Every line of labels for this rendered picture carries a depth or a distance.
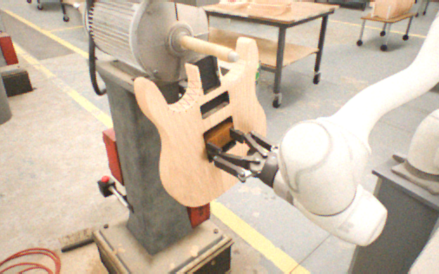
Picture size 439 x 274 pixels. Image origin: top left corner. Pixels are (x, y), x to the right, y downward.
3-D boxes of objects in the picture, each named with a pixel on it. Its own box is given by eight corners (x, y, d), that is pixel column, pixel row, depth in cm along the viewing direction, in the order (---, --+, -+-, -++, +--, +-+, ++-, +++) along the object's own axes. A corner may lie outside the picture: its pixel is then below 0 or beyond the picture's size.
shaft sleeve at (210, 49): (185, 49, 89) (179, 41, 87) (192, 42, 90) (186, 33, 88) (229, 66, 78) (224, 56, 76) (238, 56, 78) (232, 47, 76)
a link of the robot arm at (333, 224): (325, 178, 71) (312, 149, 62) (396, 215, 61) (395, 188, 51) (298, 218, 69) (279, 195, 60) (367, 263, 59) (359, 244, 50)
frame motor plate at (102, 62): (87, 66, 120) (84, 55, 118) (143, 53, 134) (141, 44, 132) (134, 94, 97) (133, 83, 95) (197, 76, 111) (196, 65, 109)
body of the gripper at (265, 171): (271, 198, 70) (241, 179, 76) (296, 177, 74) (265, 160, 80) (270, 173, 66) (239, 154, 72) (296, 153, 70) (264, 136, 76)
